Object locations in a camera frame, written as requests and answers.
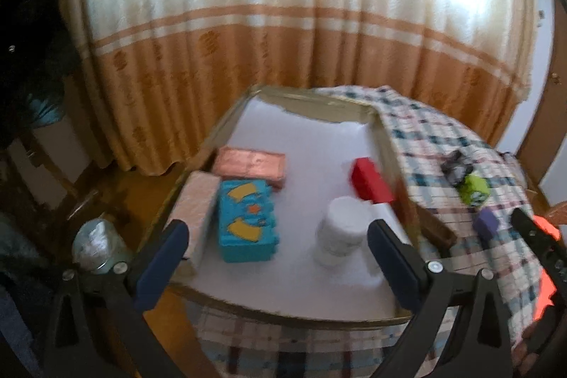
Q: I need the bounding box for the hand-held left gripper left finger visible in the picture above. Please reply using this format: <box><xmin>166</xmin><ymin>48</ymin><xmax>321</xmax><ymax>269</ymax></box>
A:
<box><xmin>42</xmin><ymin>221</ymin><xmax>190</xmax><ymax>378</ymax></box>

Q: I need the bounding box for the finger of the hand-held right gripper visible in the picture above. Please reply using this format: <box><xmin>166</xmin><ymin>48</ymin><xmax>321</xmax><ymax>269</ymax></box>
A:
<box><xmin>514</xmin><ymin>300</ymin><xmax>565</xmax><ymax>365</ymax></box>
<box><xmin>511</xmin><ymin>207</ymin><xmax>567</xmax><ymax>299</ymax></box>

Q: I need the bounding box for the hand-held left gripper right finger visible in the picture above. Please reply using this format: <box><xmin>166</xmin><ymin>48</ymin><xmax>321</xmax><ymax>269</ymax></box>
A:
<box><xmin>367</xmin><ymin>219</ymin><xmax>515</xmax><ymax>378</ymax></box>

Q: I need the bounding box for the purple small box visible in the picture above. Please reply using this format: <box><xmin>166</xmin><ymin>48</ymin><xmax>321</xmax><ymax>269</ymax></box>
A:
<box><xmin>471</xmin><ymin>207</ymin><xmax>501</xmax><ymax>240</ymax></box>

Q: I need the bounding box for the white plastic bottle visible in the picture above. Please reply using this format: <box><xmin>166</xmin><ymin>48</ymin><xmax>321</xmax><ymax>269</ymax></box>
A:
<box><xmin>313</xmin><ymin>196</ymin><xmax>375</xmax><ymax>269</ymax></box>

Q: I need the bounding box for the green toy block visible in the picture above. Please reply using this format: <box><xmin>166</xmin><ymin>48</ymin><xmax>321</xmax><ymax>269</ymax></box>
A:
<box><xmin>458</xmin><ymin>174</ymin><xmax>491</xmax><ymax>207</ymax></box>

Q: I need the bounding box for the red toy brick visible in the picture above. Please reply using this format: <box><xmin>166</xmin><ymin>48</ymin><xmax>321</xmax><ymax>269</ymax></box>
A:
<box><xmin>350</xmin><ymin>157</ymin><xmax>395</xmax><ymax>204</ymax></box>

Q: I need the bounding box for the blue toy block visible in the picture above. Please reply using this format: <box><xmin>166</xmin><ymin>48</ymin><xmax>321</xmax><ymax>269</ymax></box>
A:
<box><xmin>217</xmin><ymin>178</ymin><xmax>280</xmax><ymax>264</ymax></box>

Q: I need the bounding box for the dark patterned hair clip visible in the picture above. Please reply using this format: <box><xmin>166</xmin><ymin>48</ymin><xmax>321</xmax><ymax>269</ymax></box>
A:
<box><xmin>441</xmin><ymin>149</ymin><xmax>473</xmax><ymax>185</ymax></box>

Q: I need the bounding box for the rectangular metal tin box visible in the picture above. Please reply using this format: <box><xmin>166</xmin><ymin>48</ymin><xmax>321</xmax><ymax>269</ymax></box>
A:
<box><xmin>146</xmin><ymin>84</ymin><xmax>419</xmax><ymax>332</ymax></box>

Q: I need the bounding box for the pink makeup palette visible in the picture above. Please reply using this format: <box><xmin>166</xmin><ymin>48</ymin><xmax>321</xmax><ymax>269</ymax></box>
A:
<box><xmin>212</xmin><ymin>146</ymin><xmax>287</xmax><ymax>190</ymax></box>

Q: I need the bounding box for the brown wooden door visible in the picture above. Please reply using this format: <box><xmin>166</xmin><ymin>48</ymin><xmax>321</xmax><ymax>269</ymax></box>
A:
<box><xmin>516</xmin><ymin>15</ymin><xmax>567</xmax><ymax>210</ymax></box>

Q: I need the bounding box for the dark wooden chair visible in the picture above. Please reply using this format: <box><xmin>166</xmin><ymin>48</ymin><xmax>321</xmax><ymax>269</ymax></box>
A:
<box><xmin>0</xmin><ymin>125</ymin><xmax>134</xmax><ymax>232</ymax></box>

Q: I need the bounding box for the plaid tablecloth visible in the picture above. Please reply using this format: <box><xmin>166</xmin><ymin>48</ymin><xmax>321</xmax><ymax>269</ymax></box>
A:
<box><xmin>195</xmin><ymin>85</ymin><xmax>549</xmax><ymax>378</ymax></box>

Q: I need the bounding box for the white paper liner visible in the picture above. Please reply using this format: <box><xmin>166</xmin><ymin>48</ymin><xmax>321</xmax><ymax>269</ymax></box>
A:
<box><xmin>177</xmin><ymin>97</ymin><xmax>412</xmax><ymax>323</ymax></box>

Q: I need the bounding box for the teal cloth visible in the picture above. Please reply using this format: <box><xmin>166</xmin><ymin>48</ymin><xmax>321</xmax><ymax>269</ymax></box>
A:
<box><xmin>24</xmin><ymin>92</ymin><xmax>63</xmax><ymax>127</ymax></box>

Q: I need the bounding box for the black coat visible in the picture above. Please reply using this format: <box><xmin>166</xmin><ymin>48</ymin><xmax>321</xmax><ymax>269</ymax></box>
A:
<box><xmin>0</xmin><ymin>0</ymin><xmax>91</xmax><ymax>148</ymax></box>

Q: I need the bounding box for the cream and orange curtain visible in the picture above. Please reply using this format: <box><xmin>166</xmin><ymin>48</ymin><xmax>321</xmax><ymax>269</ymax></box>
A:
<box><xmin>60</xmin><ymin>0</ymin><xmax>539</xmax><ymax>177</ymax></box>

